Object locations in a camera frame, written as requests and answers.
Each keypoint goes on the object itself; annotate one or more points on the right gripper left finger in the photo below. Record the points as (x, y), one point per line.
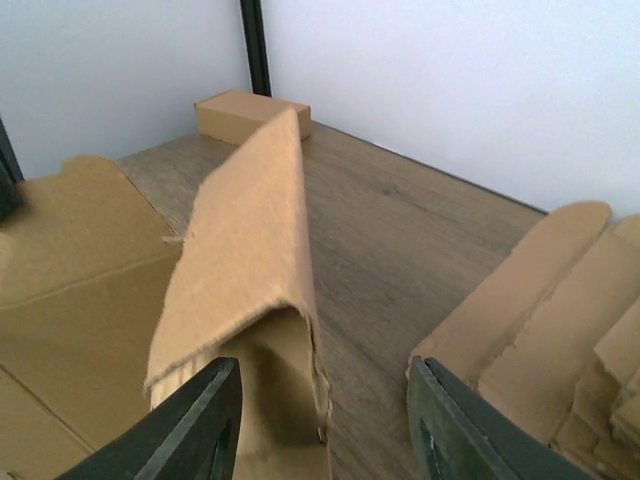
(193, 434)

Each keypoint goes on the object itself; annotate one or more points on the black aluminium frame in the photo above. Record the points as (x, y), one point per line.
(112, 78)

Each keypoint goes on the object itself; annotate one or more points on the stack of flat cardboard boxes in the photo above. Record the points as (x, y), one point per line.
(550, 339)

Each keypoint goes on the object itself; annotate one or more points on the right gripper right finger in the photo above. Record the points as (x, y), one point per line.
(455, 434)

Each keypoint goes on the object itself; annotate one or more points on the folded brown cardboard box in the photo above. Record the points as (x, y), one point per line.
(233, 116)

